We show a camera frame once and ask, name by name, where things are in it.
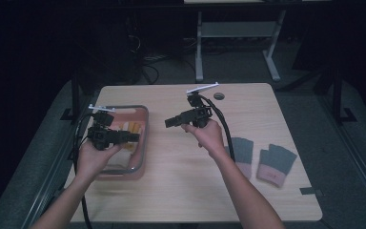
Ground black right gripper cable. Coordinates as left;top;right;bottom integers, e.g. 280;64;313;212
199;94;236;163

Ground white metal desk frame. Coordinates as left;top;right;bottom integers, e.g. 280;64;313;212
184;0;332;84

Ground cream fuzzy sock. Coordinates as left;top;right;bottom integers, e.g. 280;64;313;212
118;122;142;151

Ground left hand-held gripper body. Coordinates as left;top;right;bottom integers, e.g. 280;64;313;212
87;104;124;152

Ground clear plastic container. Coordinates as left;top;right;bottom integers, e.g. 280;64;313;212
94;104;151;181

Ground floor cables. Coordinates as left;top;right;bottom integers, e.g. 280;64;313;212
139;53;173;85

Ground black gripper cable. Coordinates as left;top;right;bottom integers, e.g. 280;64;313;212
71;113;94;229
199;94;236;163

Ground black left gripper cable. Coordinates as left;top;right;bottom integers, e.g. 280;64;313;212
71;113;94;229

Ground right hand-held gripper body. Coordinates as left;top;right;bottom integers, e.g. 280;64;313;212
180;81;220;129

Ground person's right hand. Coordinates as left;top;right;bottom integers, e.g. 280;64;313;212
180;120;227;158

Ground person's left hand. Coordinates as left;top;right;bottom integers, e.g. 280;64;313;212
75;141;123;183

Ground black metal stand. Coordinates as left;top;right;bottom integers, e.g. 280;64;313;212
60;71;84;123
332;68;358;125

